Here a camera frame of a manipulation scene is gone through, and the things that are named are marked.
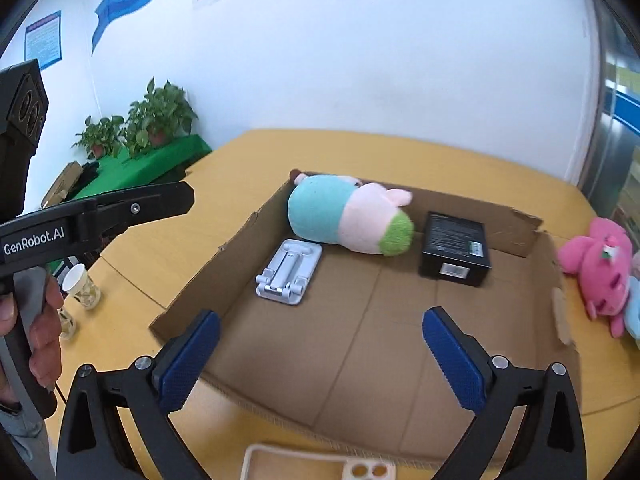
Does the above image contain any beige phone case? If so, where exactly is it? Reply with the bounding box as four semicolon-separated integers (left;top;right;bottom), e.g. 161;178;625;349
242;442;397;480

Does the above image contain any person's left hand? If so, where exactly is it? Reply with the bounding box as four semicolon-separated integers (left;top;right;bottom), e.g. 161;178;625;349
0;275;66;391

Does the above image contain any light blue and red plush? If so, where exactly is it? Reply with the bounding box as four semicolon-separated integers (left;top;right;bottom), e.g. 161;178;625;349
622;275;640;351

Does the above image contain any brown cardboard box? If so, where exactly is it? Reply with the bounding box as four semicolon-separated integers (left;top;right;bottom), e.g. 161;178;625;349
149;170;583;463

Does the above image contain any blue framed wall poster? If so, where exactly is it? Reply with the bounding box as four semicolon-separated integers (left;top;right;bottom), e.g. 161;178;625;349
23;9;64;72

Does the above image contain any metal door frame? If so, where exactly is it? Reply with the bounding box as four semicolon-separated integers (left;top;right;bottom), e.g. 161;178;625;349
565;0;640;241

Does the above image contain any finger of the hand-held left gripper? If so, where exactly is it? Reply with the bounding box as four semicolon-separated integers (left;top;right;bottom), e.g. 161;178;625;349
95;181;196;242

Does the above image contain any small background cardboard box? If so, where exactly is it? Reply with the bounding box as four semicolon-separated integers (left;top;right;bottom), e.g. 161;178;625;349
40;161;85;209

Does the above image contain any pink bear plush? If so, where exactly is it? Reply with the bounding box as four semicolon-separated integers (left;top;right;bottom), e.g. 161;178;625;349
556;217;635;338

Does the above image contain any wooden desktop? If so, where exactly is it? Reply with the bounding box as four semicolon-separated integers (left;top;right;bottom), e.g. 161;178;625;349
50;129;640;480

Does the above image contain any white paper cup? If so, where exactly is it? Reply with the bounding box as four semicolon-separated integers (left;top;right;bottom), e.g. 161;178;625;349
61;263;91;297

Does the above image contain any green tablecloth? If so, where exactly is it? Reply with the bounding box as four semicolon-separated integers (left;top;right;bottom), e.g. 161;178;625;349
70;134;213;202

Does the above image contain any white folding phone stand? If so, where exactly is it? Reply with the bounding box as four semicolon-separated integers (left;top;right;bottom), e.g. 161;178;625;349
255;239;324;306

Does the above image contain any person's grey clothing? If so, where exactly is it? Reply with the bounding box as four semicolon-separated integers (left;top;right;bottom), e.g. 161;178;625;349
0;395;57;480

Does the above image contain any black product box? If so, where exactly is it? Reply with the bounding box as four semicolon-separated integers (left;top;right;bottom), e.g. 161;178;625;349
418;211;493;288

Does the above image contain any pink and teal pig plush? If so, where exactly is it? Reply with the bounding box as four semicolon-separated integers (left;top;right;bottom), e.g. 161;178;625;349
287;169;416;257

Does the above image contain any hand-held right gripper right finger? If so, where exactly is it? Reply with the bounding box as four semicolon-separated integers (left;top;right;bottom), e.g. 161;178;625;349
421;306;588;480

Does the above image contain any potted green plant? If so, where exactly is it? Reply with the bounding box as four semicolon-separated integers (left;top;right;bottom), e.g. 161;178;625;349
124;77;199;157
72;116;127;162

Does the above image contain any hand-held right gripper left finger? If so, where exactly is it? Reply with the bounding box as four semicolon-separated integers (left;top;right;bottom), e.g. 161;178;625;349
56;309;222;480

